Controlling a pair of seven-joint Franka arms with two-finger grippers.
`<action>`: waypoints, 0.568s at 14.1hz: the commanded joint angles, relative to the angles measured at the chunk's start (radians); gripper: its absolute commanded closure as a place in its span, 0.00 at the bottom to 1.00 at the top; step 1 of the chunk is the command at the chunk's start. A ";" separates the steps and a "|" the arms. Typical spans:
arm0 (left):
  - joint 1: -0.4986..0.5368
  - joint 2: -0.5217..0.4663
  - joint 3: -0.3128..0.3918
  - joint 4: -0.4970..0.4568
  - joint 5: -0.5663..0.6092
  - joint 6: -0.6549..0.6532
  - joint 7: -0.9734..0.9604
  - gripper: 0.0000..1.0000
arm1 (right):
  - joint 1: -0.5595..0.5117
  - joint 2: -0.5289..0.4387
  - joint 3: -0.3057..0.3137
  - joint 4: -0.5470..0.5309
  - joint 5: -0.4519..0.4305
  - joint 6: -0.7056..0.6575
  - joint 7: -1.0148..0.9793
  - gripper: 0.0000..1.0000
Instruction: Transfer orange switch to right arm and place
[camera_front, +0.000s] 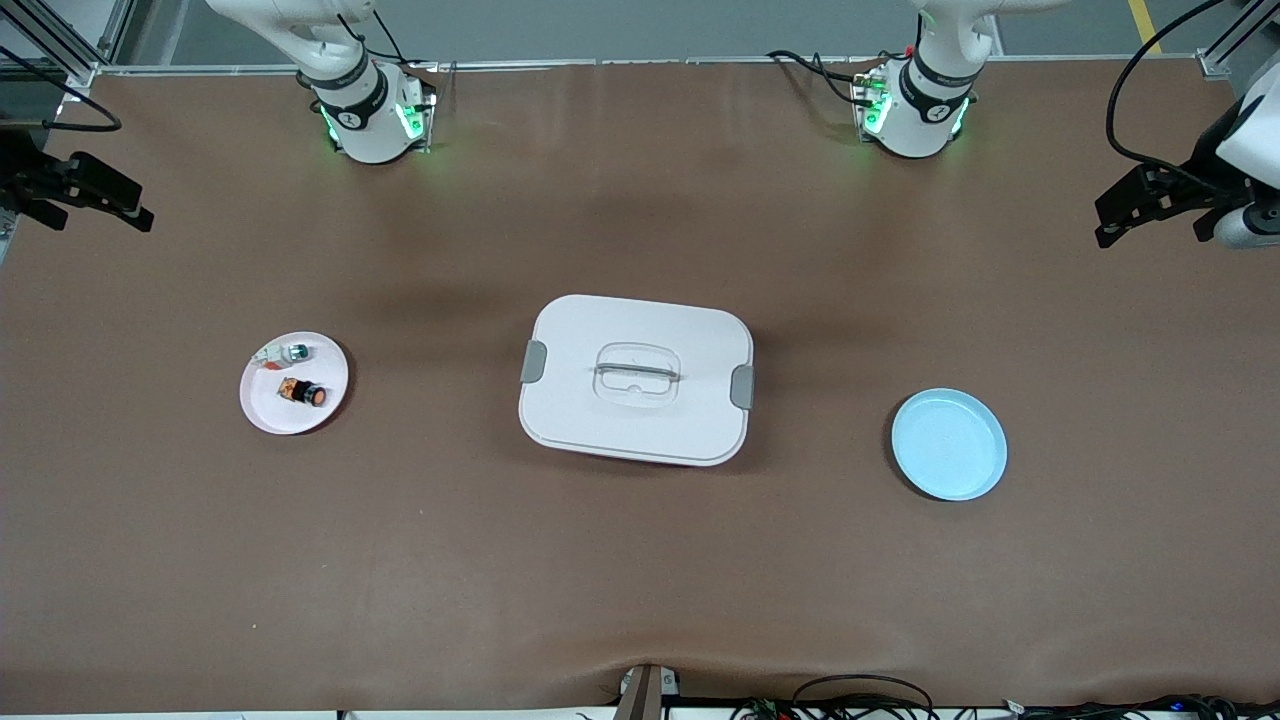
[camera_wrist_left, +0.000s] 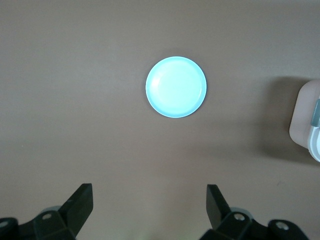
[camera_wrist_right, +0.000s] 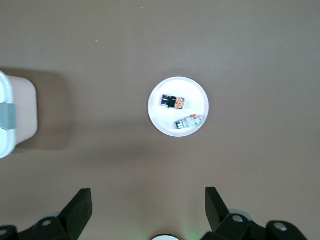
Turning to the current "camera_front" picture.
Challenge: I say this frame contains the pink round plate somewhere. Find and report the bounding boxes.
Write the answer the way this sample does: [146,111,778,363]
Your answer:
[240,331,351,436]

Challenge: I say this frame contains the white lidded storage box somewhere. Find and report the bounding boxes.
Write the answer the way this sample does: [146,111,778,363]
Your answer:
[518,294,756,468]

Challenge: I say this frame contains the aluminium frame profile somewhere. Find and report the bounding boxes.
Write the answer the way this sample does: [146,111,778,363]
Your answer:
[0,0,138,89]
[1197,0,1280,79]

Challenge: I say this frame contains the brown table edge bracket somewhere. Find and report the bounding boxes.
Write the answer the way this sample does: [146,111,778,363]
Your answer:
[615,663,682,720]

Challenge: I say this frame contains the black base cable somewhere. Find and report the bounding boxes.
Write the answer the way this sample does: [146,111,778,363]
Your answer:
[335,8,441,73]
[767,48,906,113]

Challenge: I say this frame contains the black looped cable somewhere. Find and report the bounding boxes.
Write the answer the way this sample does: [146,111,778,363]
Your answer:
[790,674,937,720]

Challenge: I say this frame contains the light blue round plate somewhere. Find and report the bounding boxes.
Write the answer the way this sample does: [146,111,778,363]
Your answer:
[891,388,1009,502]

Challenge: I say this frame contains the clear box lid handle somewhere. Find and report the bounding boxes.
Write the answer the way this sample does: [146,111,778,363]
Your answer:
[594,342,683,407]

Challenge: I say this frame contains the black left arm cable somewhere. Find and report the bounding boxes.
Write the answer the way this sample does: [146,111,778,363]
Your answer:
[1104,0,1280,193]

